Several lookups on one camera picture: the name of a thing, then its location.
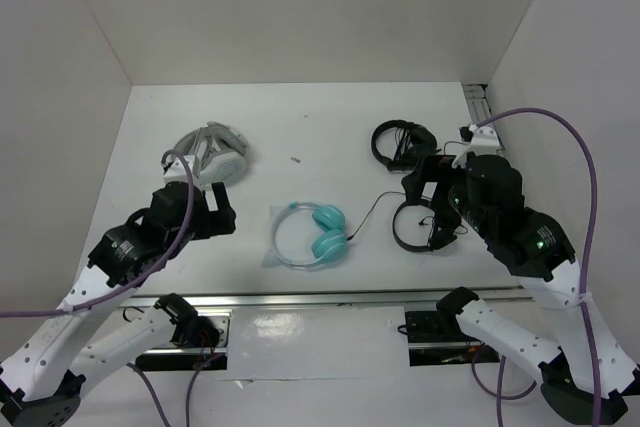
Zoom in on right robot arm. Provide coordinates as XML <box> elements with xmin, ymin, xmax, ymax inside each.
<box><xmin>402</xmin><ymin>155</ymin><xmax>639</xmax><ymax>426</ymax></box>

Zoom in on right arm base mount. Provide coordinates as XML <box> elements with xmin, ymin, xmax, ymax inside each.
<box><xmin>397</xmin><ymin>310</ymin><xmax>499</xmax><ymax>367</ymax></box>

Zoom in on grey white gaming headset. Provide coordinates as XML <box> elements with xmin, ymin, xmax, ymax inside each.
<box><xmin>173</xmin><ymin>122</ymin><xmax>250</xmax><ymax>187</ymax></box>

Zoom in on black unwrapped headphones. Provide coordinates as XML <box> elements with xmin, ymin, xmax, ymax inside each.
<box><xmin>392</xmin><ymin>198</ymin><xmax>462</xmax><ymax>253</ymax></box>

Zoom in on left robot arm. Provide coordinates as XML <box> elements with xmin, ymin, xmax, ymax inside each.
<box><xmin>1</xmin><ymin>182</ymin><xmax>236</xmax><ymax>426</ymax></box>

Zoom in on black wrapped headphones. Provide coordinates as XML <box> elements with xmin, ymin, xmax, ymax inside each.
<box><xmin>370</xmin><ymin>119</ymin><xmax>440</xmax><ymax>172</ymax></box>

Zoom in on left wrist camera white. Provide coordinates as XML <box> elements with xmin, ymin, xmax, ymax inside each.
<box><xmin>163</xmin><ymin>155</ymin><xmax>201</xmax><ymax>188</ymax></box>

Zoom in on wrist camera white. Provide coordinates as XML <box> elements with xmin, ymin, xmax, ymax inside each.
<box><xmin>452</xmin><ymin>124</ymin><xmax>502</xmax><ymax>168</ymax></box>
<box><xmin>163</xmin><ymin>155</ymin><xmax>201</xmax><ymax>188</ymax></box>

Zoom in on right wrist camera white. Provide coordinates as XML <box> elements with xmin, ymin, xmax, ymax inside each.
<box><xmin>452</xmin><ymin>124</ymin><xmax>502</xmax><ymax>168</ymax></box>

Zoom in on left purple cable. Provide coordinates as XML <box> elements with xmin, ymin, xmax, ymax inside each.
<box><xmin>0</xmin><ymin>148</ymin><xmax>196</xmax><ymax>319</ymax></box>

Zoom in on teal cat ear headphones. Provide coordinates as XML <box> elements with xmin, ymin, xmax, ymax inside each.
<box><xmin>262</xmin><ymin>201</ymin><xmax>349</xmax><ymax>270</ymax></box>

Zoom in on black headphone audio cable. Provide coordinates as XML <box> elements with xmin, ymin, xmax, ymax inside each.
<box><xmin>347</xmin><ymin>189</ymin><xmax>407</xmax><ymax>241</ymax></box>

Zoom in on aluminium rail at right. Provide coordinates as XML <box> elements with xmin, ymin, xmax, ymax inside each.
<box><xmin>462</xmin><ymin>84</ymin><xmax>504</xmax><ymax>156</ymax></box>

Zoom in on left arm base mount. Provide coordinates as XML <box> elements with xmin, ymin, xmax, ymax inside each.
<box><xmin>134</xmin><ymin>310</ymin><xmax>231</xmax><ymax>372</ymax></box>

